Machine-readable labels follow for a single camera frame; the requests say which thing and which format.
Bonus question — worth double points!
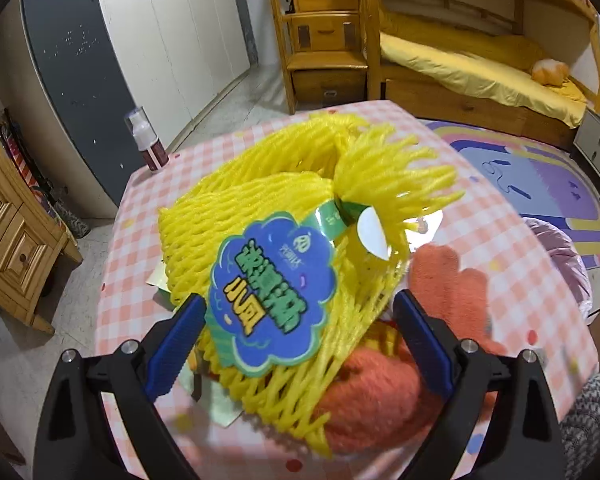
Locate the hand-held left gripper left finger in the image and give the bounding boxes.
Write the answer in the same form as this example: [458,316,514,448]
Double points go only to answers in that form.
[32,292,208,480]

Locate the orange and white plush toy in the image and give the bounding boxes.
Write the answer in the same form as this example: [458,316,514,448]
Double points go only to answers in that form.
[530,58,571,86]

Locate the white wardrobe with round holes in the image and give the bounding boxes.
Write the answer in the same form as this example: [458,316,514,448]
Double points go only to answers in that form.
[20,0,261,221]

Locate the grey nightstand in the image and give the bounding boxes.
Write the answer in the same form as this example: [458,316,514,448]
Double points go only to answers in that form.
[572,109,600,191]

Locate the yellow bed sheet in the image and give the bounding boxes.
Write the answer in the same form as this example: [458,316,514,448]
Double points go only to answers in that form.
[380,12,588,128]

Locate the dark patterned cloth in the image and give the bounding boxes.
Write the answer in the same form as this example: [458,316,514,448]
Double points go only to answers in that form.
[0,110,92,240]

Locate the rainbow floor rug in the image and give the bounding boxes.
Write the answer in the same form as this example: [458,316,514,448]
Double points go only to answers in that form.
[422,119,600,271]

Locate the pink checkered tablecloth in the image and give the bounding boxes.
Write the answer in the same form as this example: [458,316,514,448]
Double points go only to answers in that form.
[92,100,600,480]

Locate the wooden bunk bed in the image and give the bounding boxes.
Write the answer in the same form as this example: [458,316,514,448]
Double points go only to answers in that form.
[365,0,600,136]

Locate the wooden drawer cabinet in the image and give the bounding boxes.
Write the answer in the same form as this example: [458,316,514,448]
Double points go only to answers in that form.
[0,95,83,336]

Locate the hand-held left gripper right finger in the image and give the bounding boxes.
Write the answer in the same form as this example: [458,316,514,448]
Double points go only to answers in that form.
[392,290,568,480]

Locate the orange fuzzy cloth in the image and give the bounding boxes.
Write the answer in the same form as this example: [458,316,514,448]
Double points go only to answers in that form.
[312,245,511,461]

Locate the spray bottle with maroon label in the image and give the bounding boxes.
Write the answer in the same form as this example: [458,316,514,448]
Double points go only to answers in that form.
[124,106,170,172]

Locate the yellow foam fruit net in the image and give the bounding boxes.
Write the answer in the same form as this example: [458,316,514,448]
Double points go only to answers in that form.
[157,112,466,458]

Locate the wooden stair drawers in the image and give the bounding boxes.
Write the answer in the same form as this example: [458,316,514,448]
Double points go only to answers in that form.
[266,0,381,115]

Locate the grey patterned clothing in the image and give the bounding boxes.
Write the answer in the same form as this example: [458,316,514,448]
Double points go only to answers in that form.
[560,370,600,480]

